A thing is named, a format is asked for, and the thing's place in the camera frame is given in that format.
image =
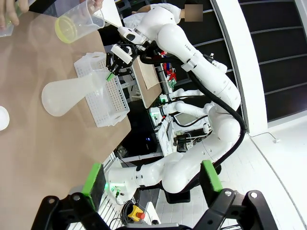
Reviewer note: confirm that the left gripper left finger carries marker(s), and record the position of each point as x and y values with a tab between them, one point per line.
92	182

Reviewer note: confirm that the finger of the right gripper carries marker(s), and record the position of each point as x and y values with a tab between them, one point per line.
126	69
109	62

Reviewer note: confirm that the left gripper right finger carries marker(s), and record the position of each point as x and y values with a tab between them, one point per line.
212	177

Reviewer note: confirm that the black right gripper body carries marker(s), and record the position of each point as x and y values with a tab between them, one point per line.
134	51

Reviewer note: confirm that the clear plastic measuring cup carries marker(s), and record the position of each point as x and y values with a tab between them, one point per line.
72	21

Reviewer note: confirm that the translucent plastic Erlenmeyer flask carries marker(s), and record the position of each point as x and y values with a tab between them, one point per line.
62	95

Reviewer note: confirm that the white round stopper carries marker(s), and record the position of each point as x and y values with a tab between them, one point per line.
3	118

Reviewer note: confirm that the small clear plastic cup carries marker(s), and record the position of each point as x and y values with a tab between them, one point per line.
3	32

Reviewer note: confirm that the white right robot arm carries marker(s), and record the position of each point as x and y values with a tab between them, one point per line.
216	83

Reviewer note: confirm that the small white background robot arm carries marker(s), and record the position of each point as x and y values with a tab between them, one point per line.
189	109

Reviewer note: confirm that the person's left hand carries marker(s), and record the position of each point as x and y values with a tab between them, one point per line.
96	4

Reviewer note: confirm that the person's right hand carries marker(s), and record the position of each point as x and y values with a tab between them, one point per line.
12	9

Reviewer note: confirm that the paper sheet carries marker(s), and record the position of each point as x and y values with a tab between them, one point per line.
149	75

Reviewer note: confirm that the white perforated plastic basket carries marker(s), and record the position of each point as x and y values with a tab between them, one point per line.
115	95

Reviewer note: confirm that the brown board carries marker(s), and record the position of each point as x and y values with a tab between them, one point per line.
149	95

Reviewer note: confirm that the white side table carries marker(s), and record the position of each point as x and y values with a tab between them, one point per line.
112	14

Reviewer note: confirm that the yellow emergency stop button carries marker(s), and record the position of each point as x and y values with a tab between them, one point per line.
135	212

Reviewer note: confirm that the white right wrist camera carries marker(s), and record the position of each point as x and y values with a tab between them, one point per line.
121	54

